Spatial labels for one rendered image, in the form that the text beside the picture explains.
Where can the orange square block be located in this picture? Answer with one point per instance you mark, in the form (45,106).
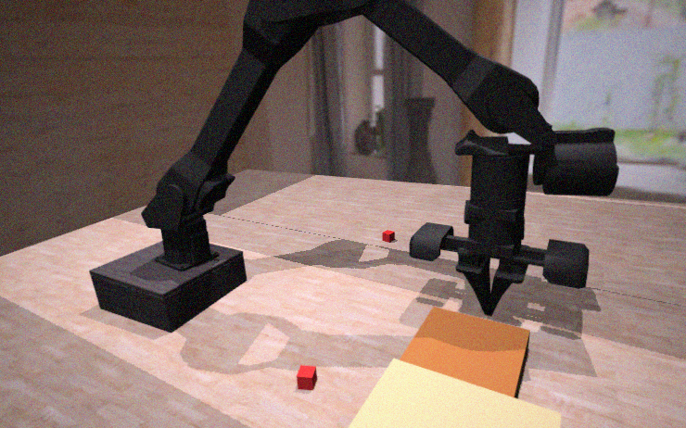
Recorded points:
(484,353)

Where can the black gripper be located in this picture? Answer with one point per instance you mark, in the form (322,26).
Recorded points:
(495,231)

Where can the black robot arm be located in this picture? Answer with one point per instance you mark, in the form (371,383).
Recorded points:
(503,100)

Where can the red square block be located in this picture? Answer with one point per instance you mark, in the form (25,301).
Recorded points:
(388,236)
(307,377)

